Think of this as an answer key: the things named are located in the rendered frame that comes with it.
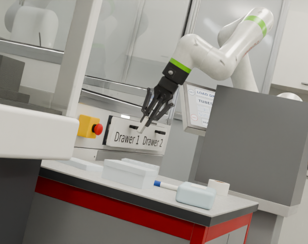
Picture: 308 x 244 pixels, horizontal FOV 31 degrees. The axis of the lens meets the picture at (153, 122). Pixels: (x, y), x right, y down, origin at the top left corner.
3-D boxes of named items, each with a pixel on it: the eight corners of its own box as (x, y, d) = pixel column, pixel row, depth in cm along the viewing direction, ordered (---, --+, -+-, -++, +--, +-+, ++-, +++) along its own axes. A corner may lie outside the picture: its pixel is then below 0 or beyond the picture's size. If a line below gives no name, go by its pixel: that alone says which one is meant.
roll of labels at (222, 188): (220, 196, 181) (223, 184, 181) (202, 190, 185) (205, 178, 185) (230, 196, 187) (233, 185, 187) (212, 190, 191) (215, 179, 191)
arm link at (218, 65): (232, 36, 238) (242, 15, 230) (255, 50, 236) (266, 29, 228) (195, 75, 212) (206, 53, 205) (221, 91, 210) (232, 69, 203)
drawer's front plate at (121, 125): (139, 149, 233) (145, 123, 233) (109, 146, 206) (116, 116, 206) (135, 148, 234) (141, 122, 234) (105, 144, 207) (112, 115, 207)
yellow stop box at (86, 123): (97, 139, 191) (102, 119, 191) (87, 138, 185) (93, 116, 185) (84, 136, 193) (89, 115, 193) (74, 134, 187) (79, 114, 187)
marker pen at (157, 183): (192, 195, 164) (193, 190, 164) (191, 195, 162) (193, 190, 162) (147, 183, 167) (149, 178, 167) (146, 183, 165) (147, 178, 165)
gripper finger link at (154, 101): (160, 91, 214) (157, 89, 215) (144, 116, 216) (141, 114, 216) (164, 93, 218) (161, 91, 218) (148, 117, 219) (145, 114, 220)
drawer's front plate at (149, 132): (162, 151, 263) (167, 128, 263) (139, 148, 236) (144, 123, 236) (158, 150, 264) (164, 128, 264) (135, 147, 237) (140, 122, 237)
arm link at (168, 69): (193, 75, 218) (174, 64, 221) (183, 70, 207) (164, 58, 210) (184, 88, 219) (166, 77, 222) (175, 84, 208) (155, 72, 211)
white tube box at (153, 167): (157, 176, 194) (159, 166, 194) (154, 178, 185) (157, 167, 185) (123, 168, 195) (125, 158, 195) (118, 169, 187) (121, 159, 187)
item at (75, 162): (104, 172, 168) (105, 167, 168) (85, 170, 161) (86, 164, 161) (74, 162, 176) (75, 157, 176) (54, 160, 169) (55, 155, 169)
